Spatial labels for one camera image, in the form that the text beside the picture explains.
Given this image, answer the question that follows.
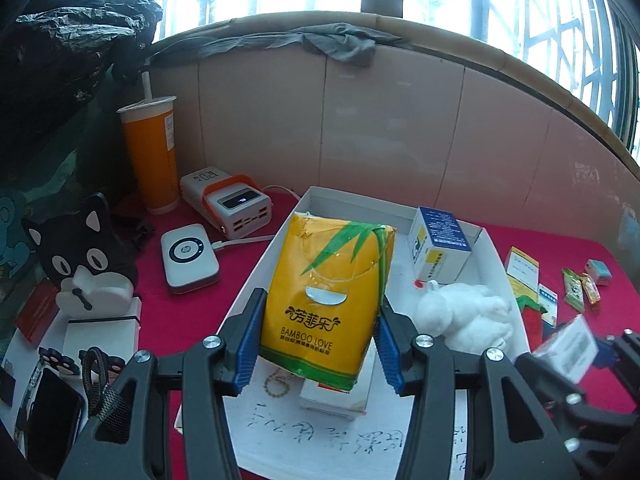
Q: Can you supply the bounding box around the white orange power bank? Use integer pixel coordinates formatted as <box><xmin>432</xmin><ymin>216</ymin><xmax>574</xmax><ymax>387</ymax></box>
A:
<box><xmin>179</xmin><ymin>167</ymin><xmax>275</xmax><ymax>241</ymax></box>

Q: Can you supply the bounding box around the blue white medicine box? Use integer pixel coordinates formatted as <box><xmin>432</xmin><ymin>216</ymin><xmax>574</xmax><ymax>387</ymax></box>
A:
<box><xmin>408</xmin><ymin>206</ymin><xmax>483</xmax><ymax>283</ymax></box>

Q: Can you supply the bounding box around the long white red-label box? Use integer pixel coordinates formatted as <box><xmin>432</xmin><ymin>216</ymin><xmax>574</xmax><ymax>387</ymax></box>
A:
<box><xmin>299</xmin><ymin>345</ymin><xmax>378</xmax><ymax>417</ymax></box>

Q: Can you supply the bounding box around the orange drink cup with straw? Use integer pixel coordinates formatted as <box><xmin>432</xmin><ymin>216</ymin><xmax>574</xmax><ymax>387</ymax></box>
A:
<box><xmin>116</xmin><ymin>71</ymin><xmax>181</xmax><ymax>216</ymax></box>

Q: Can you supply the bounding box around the grey cloth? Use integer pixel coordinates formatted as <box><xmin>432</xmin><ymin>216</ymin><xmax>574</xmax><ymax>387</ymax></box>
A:
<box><xmin>150</xmin><ymin>21</ymin><xmax>405</xmax><ymax>67</ymax></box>

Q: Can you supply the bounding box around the white blue small box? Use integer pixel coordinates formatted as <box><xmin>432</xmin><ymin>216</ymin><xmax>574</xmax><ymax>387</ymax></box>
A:
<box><xmin>537</xmin><ymin>282</ymin><xmax>560</xmax><ymax>328</ymax></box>

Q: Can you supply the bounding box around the black cat phone stand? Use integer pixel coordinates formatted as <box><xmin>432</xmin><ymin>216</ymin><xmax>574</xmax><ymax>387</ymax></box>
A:
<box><xmin>21</xmin><ymin>192</ymin><xmax>143</xmax><ymax>378</ymax></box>

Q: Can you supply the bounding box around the white plush toy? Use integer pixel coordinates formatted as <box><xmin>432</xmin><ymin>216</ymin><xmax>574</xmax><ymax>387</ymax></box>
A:
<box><xmin>412</xmin><ymin>280</ymin><xmax>516</xmax><ymax>353</ymax></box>

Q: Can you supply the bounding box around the white cable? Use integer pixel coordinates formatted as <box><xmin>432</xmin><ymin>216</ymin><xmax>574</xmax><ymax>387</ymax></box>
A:
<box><xmin>210</xmin><ymin>234</ymin><xmax>275</xmax><ymax>252</ymax></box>

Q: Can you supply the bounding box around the yellow tissue pack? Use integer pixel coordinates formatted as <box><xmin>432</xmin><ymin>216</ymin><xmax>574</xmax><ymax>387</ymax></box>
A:
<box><xmin>259</xmin><ymin>211</ymin><xmax>397</xmax><ymax>393</ymax></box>

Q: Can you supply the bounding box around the white pocket wifi device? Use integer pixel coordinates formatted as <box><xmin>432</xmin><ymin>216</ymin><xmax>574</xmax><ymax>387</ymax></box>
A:
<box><xmin>160</xmin><ymin>223</ymin><xmax>221</xmax><ymax>295</ymax></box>

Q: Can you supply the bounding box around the small teal eraser box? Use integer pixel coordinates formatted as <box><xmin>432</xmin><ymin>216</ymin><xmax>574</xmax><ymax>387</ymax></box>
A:
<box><xmin>585</xmin><ymin>258</ymin><xmax>614</xmax><ymax>287</ymax></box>

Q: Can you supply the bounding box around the white cardboard tray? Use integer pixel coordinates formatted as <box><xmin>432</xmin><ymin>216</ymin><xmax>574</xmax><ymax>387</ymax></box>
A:
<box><xmin>174</xmin><ymin>186</ymin><xmax>532</xmax><ymax>480</ymax></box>

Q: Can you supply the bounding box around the red green packet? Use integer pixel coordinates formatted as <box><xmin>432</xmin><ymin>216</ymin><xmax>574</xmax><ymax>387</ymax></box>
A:
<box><xmin>516</xmin><ymin>294</ymin><xmax>556</xmax><ymax>348</ymax></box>

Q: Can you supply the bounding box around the black phone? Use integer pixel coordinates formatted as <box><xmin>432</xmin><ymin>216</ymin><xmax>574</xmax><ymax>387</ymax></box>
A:
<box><xmin>25</xmin><ymin>366</ymin><xmax>86</xmax><ymax>478</ymax></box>

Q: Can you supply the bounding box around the black buckle strap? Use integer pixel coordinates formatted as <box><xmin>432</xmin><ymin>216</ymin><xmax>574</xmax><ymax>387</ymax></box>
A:
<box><xmin>111</xmin><ymin>210</ymin><xmax>157</xmax><ymax>252</ymax></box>

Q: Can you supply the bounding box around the orange sachet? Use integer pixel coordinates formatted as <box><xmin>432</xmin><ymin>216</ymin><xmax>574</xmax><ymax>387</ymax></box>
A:
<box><xmin>580</xmin><ymin>272</ymin><xmax>602</xmax><ymax>305</ymax></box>

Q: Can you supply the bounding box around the black plastic bag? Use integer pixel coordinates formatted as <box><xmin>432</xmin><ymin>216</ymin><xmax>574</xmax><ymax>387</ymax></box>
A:
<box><xmin>0</xmin><ymin>0</ymin><xmax>165</xmax><ymax>161</ymax></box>

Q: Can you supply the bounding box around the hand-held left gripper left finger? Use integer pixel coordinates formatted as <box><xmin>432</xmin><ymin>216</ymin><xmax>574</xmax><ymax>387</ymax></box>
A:
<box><xmin>57</xmin><ymin>287</ymin><xmax>268</xmax><ymax>480</ymax></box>

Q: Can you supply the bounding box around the red flat box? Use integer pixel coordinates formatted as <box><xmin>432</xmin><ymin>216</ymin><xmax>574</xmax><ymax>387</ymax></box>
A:
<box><xmin>14</xmin><ymin>280</ymin><xmax>61</xmax><ymax>345</ymax></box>

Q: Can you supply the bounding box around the black wrist strap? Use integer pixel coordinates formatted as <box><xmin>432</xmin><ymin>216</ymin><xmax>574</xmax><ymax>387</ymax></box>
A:
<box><xmin>80</xmin><ymin>346</ymin><xmax>132</xmax><ymax>445</ymax></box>

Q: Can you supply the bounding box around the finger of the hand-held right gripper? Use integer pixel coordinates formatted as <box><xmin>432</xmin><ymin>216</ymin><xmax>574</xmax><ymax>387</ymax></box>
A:
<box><xmin>602</xmin><ymin>329</ymin><xmax>640</xmax><ymax>376</ymax></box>
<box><xmin>516</xmin><ymin>353</ymin><xmax>640</xmax><ymax>480</ymax></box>

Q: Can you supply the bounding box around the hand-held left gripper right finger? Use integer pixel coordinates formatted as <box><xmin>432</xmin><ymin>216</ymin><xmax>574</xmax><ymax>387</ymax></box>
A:
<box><xmin>377</xmin><ymin>295</ymin><xmax>583</xmax><ymax>480</ymax></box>

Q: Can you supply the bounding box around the green patterned cloth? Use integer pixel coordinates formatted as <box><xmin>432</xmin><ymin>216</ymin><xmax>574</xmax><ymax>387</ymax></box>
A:
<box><xmin>0</xmin><ymin>65</ymin><xmax>151</xmax><ymax>306</ymax></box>

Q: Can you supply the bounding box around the green sachet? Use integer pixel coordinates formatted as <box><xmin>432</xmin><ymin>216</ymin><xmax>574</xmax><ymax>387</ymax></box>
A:
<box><xmin>561</xmin><ymin>267</ymin><xmax>586</xmax><ymax>311</ymax></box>

